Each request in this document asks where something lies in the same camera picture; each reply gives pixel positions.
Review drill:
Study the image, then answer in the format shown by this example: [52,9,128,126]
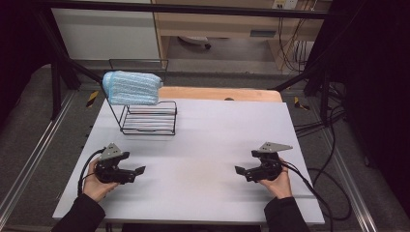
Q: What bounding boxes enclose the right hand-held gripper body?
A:
[245,141,294,184]

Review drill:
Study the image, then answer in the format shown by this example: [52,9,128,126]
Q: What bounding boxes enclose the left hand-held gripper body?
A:
[94,142,136,185]

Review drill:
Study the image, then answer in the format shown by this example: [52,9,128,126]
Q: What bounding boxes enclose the black wire rack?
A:
[102,58,179,136]

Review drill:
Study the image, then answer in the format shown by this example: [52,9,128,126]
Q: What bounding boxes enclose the blue striped towel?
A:
[102,71,164,107]

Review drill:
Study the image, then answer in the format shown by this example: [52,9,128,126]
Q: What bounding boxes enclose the person's left hand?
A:
[82,159,120,204]

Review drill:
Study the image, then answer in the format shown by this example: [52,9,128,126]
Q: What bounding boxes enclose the person's right hand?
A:
[258,157,294,200]

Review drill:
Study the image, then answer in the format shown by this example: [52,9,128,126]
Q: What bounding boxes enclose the yellow black floor tape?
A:
[85,90,100,108]
[293,96,311,111]

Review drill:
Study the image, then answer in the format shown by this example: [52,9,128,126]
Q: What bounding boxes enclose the wooden board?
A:
[159,85,283,103]

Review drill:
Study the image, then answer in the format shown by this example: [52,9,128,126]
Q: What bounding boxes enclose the white cabinet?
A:
[50,7,161,61]

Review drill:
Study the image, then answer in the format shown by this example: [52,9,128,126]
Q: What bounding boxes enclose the white chair base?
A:
[178,35,213,50]

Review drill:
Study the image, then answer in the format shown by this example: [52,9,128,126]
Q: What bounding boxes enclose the wooden desk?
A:
[150,0,334,71]

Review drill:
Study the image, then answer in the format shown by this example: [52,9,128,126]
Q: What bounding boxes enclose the black curtain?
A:
[313,0,410,211]
[0,0,54,124]

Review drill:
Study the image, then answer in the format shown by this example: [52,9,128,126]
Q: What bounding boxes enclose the left hand-held gripper black cable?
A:
[76,147,107,198]

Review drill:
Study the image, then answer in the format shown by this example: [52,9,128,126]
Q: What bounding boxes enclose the hand-held gripper black cable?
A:
[280,159,335,232]
[76,147,107,198]

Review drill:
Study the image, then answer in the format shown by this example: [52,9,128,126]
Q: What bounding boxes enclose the right hand-held gripper black cable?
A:
[280,159,335,232]

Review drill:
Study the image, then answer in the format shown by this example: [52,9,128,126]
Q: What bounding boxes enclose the black floor cables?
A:
[293,80,354,222]

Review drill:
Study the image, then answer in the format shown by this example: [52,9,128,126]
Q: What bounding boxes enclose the aluminium floor rail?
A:
[0,91,77,220]
[321,128,379,232]

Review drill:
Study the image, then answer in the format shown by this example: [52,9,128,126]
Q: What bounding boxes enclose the hanging cables under desk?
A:
[278,9,311,73]

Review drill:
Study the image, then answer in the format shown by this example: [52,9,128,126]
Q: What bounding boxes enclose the white wall socket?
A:
[272,0,300,11]

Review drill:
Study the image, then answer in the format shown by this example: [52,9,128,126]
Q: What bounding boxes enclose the black metal frame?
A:
[30,0,366,127]

